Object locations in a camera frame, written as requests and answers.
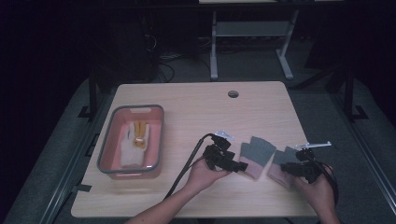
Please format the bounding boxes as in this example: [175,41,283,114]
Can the right hand-held gripper cable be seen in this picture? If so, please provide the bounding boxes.
[306,153,340,208]

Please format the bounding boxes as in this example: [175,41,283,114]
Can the person's left hand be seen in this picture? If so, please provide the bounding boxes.
[185,155,233,194]

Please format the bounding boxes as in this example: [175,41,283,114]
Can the white glove with bear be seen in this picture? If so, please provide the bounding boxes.
[120,120,151,168]

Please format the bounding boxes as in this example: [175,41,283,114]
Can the grey metal rail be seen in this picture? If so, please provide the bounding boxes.
[330,91,396,217]
[38,91,108,224]

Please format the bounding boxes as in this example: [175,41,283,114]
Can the pink bin with grey rim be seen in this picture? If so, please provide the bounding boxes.
[96,104,165,180]

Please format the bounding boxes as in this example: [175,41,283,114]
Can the white metal desk frame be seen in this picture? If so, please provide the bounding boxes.
[209,9,301,81]

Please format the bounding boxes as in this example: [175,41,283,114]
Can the black metal stand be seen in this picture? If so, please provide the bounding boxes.
[341,63,370,123]
[78,69,101,121]

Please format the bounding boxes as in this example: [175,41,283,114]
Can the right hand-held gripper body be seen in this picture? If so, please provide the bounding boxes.
[293,141,332,185]

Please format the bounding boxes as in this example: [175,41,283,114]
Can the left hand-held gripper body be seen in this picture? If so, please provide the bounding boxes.
[202,130,238,172]

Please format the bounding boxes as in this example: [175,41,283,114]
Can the person's right hand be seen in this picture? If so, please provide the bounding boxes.
[292,164,338,217]

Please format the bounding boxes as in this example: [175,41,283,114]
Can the hand-held gripper cable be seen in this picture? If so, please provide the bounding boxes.
[306,153,340,208]
[163,133,217,200]

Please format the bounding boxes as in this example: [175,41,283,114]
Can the left hand-held gripper cable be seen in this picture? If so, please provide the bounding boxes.
[163,133,217,200]

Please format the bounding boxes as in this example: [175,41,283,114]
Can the black floor cables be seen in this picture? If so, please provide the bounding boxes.
[144,32,188,83]

